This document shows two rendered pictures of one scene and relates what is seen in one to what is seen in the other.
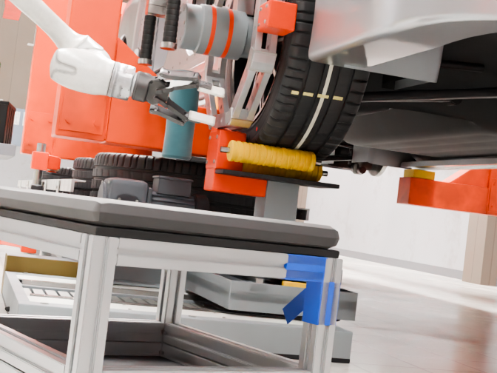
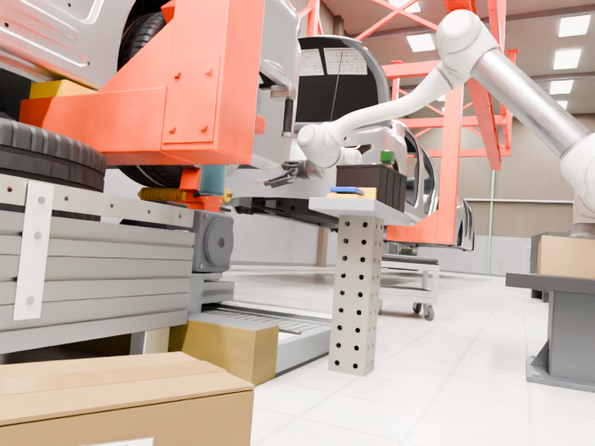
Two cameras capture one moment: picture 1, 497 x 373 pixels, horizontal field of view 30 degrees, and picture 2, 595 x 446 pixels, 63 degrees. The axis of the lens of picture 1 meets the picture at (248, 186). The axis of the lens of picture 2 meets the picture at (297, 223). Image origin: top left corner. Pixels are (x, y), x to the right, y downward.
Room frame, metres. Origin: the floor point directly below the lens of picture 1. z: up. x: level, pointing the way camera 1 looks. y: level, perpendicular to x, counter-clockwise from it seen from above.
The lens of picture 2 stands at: (3.77, 1.53, 0.31)
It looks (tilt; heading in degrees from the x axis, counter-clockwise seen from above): 4 degrees up; 222
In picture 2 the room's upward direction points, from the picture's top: 4 degrees clockwise
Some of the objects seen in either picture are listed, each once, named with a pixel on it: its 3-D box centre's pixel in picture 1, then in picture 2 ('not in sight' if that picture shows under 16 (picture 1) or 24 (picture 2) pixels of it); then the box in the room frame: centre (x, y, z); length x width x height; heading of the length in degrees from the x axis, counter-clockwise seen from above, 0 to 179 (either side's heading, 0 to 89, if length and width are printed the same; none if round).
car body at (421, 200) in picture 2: not in sight; (356, 170); (-1.63, -2.26, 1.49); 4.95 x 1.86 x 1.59; 17
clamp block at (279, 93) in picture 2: not in sight; (283, 92); (2.43, 0.22, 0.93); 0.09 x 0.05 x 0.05; 107
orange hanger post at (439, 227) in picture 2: not in sight; (427, 126); (-0.91, -0.88, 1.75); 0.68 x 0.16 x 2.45; 107
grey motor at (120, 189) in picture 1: (163, 232); (161, 259); (2.93, 0.25, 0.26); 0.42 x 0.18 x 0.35; 107
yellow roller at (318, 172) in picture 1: (280, 167); (167, 195); (2.71, -0.09, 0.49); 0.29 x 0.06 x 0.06; 107
